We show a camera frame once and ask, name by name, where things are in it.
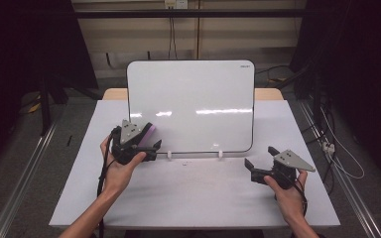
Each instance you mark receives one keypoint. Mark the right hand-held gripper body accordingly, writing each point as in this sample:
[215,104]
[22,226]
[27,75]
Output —
[292,162]

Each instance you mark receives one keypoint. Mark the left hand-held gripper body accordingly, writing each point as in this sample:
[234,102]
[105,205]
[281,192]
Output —
[130,132]

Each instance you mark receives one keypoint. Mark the purple and black board eraser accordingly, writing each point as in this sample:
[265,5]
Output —
[149,135]

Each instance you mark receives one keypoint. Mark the white whiteboard with black rim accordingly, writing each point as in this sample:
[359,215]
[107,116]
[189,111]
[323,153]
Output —
[195,95]

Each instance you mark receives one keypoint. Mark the person's right hand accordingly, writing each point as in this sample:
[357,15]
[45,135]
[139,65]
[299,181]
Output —
[291,201]

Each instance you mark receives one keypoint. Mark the person's left hand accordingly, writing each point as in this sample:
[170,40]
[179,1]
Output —
[119,177]

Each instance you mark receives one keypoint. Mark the white whiteboard support clip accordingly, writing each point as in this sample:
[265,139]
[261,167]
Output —
[220,154]
[169,154]

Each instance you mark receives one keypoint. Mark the black metal stand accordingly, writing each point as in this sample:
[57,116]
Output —
[314,89]
[46,99]

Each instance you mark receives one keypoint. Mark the black curtain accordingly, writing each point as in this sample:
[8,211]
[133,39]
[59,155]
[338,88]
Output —
[23,49]
[360,66]

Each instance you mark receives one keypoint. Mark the thin yellow vertical pipe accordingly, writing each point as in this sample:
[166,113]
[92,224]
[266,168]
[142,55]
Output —
[197,29]

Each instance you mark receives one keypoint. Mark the black horizontal metal bar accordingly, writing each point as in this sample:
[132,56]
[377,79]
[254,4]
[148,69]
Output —
[185,13]

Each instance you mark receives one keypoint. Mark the aluminium floor rail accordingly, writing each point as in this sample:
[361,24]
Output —
[344,185]
[23,175]

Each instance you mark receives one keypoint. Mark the white wall socket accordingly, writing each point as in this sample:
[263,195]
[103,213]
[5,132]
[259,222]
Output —
[176,3]

